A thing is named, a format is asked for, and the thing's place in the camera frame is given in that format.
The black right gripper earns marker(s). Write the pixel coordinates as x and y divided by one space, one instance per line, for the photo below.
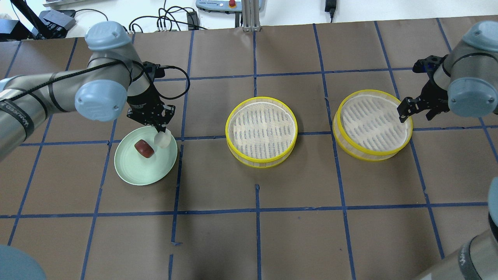
434 96

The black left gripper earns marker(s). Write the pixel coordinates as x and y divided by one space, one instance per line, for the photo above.
142 102

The white bun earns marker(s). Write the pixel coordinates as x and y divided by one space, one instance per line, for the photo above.
163 139

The red-brown bun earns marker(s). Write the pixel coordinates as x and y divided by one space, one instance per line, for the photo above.
144 149

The yellow steamer basket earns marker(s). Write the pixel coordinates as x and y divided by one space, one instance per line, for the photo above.
261 132
367 126

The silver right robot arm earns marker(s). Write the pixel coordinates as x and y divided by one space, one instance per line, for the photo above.
463 82

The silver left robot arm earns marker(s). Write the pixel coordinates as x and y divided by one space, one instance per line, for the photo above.
208 101

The light green plate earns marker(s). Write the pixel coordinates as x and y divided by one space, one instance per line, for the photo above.
136 170

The black power adapter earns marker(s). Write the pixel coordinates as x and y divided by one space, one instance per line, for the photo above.
331 7

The teach pendant with red button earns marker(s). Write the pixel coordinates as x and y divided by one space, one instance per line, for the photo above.
223 6

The black box on desk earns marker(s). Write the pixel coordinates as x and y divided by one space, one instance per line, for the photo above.
58 19

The aluminium frame post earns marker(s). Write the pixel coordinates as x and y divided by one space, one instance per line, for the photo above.
251 15

